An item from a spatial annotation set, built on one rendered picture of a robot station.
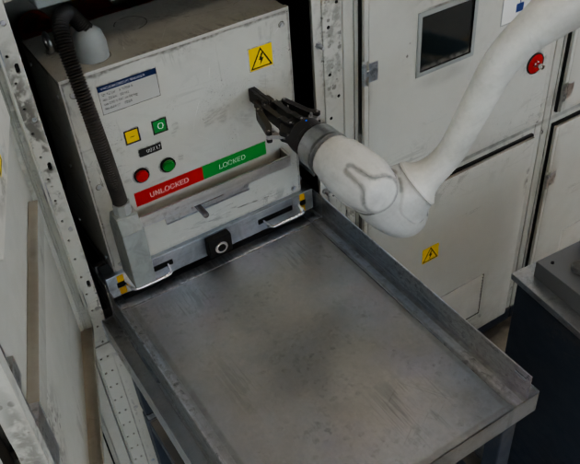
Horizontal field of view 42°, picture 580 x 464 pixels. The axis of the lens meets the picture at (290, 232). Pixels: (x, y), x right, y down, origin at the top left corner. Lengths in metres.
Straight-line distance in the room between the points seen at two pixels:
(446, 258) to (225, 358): 0.94
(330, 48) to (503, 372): 0.75
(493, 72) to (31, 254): 0.82
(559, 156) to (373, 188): 1.23
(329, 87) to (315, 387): 0.65
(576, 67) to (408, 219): 0.98
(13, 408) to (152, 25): 0.90
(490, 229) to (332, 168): 1.11
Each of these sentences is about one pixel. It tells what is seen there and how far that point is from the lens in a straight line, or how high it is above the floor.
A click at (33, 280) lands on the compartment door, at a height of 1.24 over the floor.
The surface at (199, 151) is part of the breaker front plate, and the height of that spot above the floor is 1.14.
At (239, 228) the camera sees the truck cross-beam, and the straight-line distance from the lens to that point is 1.78.
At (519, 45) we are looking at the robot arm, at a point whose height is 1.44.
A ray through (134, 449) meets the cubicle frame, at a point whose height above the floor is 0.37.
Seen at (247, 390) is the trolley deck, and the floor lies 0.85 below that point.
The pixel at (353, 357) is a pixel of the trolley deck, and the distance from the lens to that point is 1.55.
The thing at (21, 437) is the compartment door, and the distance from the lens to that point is 0.97.
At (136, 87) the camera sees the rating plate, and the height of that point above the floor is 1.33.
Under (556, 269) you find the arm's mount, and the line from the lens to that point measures 1.86.
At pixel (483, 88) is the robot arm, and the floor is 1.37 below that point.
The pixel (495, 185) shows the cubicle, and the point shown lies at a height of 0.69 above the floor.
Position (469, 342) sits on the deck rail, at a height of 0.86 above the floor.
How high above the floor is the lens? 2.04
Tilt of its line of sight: 40 degrees down
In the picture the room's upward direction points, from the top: 5 degrees counter-clockwise
